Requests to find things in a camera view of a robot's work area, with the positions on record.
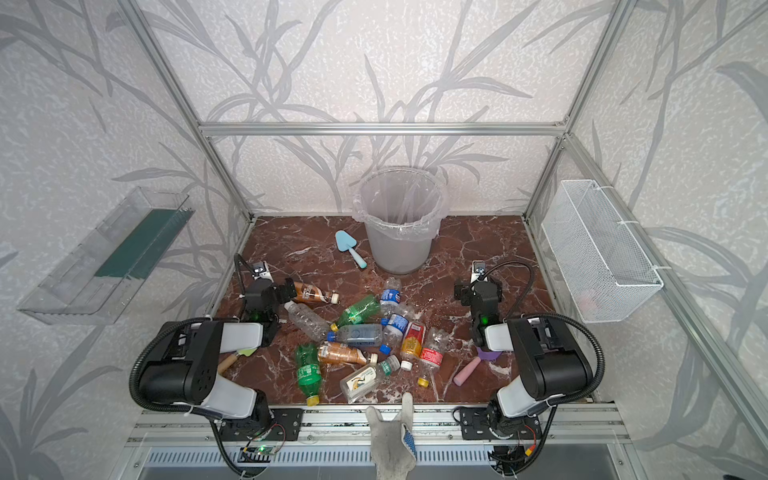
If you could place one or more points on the clear water bottle blue cap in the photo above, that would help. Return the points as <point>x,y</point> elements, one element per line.
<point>358,336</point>

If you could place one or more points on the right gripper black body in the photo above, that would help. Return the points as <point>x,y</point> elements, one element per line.
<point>470,293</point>

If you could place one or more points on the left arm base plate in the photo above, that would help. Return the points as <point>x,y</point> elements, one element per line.
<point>283,425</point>

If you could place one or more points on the green Sprite bottle centre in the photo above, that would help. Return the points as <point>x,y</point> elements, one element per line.
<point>363,310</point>

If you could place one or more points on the brown nescafe bottle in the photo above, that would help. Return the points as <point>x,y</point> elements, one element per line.
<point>333,353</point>
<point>312,294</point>

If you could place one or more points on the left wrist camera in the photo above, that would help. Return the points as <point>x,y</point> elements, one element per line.
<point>261,269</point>

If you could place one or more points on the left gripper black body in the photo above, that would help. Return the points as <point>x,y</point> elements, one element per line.
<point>282,291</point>

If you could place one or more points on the pepsi bottle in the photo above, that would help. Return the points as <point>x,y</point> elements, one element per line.
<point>390,297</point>
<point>395,322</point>

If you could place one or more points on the orange drink bottle red label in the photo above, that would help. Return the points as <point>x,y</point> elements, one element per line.
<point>411,347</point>

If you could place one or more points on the tea bottle green label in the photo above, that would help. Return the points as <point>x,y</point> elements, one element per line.
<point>365,380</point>

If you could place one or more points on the clear bottle red label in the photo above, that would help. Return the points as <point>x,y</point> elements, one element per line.
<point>435,346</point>

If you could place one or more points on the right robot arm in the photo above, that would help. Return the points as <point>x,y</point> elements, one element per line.
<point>559,360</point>

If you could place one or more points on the white knitted work glove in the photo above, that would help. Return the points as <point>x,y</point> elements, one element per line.
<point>392,443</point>

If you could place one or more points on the green trowel wooden handle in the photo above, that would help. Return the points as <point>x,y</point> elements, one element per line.
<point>225,364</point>

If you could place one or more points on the light blue plastic trowel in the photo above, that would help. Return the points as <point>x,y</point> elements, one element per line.
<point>346,243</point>

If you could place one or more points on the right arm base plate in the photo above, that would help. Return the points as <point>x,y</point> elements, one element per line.
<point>477,423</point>

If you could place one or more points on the grey mesh waste bin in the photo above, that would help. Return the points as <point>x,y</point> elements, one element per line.
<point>398,256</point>

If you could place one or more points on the aluminium front rail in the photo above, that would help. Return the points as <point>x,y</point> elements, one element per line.
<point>352,425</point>

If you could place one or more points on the green sprite bottle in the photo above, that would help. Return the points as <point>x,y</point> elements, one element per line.
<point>308,373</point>
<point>363,310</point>

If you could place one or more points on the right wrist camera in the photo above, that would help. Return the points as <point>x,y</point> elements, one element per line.
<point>478,271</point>

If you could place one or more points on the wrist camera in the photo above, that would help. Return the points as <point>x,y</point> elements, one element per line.
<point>261,269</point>
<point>478,271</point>

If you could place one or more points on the green Sprite bottle front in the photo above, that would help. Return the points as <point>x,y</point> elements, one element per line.
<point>308,373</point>

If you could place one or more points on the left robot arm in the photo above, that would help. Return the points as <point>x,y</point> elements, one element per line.
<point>178,371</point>

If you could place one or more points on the white wire mesh basket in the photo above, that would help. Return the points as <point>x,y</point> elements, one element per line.
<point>606,271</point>

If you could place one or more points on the clear plastic bin liner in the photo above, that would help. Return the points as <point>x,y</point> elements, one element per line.
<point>402,203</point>

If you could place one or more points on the green circuit board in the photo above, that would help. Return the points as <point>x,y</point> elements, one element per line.
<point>255,454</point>

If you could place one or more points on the clear acrylic wall shelf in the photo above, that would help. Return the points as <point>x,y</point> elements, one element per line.
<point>94,284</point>

